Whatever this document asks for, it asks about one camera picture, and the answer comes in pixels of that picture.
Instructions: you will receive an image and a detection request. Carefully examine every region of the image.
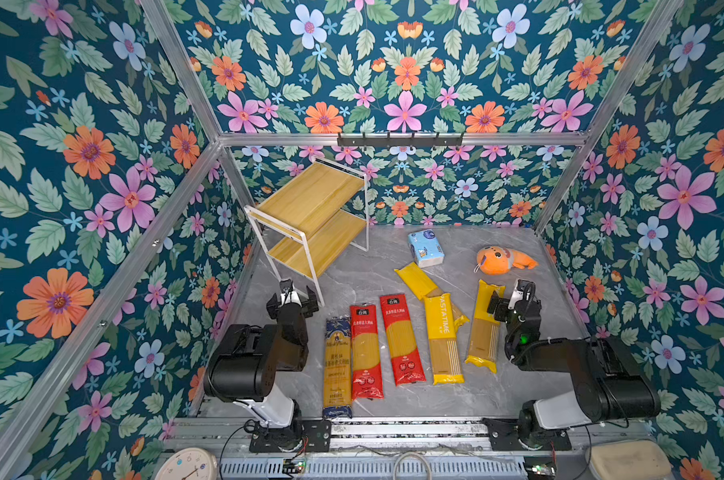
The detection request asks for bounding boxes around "black wall hook rail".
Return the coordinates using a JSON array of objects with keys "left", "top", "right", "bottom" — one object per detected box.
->
[{"left": 336, "top": 132, "right": 464, "bottom": 149}]

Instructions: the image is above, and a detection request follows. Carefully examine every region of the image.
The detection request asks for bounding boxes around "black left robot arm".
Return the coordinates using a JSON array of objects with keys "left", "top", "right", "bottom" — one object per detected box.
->
[{"left": 203, "top": 280, "right": 319, "bottom": 451}]

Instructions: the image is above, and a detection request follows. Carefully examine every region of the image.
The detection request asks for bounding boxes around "white cable loop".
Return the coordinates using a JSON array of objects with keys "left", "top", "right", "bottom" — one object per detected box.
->
[{"left": 391, "top": 451, "right": 433, "bottom": 480}]

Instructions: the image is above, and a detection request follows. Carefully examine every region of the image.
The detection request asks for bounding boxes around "blue gold spaghetti pack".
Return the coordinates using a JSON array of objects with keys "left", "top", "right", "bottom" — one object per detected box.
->
[{"left": 322, "top": 316, "right": 353, "bottom": 419}]

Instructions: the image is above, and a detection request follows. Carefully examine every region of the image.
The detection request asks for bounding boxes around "yellow spaghetti pack right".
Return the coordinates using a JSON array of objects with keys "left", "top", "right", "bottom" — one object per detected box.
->
[{"left": 466, "top": 280, "right": 505, "bottom": 374}]

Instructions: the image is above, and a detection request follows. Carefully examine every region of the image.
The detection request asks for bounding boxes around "beige cushion pad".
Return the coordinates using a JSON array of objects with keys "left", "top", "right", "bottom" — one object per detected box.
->
[{"left": 589, "top": 440, "right": 673, "bottom": 480}]

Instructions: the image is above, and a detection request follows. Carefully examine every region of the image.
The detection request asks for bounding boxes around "white frame wooden shelf rack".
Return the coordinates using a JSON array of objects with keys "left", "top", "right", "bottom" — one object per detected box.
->
[{"left": 245, "top": 160, "right": 370, "bottom": 305}]

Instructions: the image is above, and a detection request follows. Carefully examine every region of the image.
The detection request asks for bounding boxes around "orange plush fish toy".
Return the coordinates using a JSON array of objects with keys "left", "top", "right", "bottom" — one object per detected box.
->
[{"left": 474, "top": 246, "right": 538, "bottom": 276}]

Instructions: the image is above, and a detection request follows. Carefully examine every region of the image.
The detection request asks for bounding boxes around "light blue tissue pack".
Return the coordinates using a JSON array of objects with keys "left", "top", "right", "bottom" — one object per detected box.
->
[{"left": 407, "top": 229, "right": 445, "bottom": 268}]

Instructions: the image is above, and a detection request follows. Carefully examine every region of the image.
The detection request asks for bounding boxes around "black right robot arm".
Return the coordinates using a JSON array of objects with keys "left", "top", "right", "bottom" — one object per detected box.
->
[{"left": 487, "top": 280, "right": 661, "bottom": 450}]

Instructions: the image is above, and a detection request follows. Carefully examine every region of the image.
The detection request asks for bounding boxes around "white round clock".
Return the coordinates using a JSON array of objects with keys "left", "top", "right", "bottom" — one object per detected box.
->
[{"left": 155, "top": 447, "right": 220, "bottom": 480}]

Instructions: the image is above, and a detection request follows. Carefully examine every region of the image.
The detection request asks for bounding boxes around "yellow Pastatime spaghetti pack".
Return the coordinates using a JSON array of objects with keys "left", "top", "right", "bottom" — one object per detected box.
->
[{"left": 424, "top": 293, "right": 464, "bottom": 385}]

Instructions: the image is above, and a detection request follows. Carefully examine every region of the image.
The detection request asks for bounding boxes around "red spaghetti pack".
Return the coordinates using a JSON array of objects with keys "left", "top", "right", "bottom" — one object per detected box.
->
[
  {"left": 350, "top": 304, "right": 385, "bottom": 400},
  {"left": 380, "top": 293, "right": 427, "bottom": 386}
]

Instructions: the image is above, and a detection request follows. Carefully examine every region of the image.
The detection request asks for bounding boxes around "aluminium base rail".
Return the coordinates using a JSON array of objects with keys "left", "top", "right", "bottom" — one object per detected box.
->
[{"left": 159, "top": 417, "right": 651, "bottom": 479}]

